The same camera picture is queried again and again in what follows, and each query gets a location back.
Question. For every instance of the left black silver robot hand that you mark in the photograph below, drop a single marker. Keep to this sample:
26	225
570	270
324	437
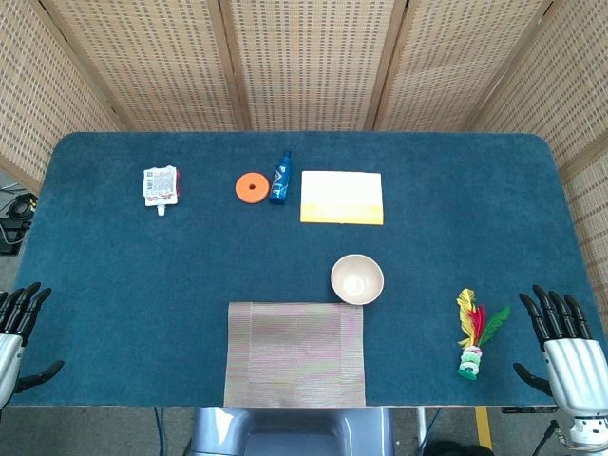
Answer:
10	361

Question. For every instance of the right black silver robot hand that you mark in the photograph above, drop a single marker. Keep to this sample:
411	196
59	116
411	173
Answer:
577	375

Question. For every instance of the white bowl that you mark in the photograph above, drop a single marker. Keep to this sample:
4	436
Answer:
357	280

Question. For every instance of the beige woven placemat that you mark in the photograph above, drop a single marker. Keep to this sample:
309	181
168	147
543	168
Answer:
294	356

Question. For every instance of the colourful feather shuttlecock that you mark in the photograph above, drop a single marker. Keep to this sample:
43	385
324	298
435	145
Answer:
471	356

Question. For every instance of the blue carpet table cover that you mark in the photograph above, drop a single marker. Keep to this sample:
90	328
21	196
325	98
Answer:
142	285

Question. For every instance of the white table leg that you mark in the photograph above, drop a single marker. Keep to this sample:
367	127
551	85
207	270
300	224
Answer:
421	430

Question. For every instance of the white spout pouch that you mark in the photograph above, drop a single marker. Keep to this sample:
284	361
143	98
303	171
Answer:
159	186

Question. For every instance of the blue-grey robot torso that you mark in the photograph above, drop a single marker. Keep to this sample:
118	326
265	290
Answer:
290	432

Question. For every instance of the orange disc with hole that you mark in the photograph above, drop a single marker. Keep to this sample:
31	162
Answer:
246	190

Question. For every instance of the yellow white Lexicon book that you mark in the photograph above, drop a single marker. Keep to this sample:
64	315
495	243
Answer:
341	195

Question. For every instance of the blue bottle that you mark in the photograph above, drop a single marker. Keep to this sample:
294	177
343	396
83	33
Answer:
281	183

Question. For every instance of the woven bamboo folding screen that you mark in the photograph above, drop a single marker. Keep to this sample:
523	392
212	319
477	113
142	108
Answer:
309	62

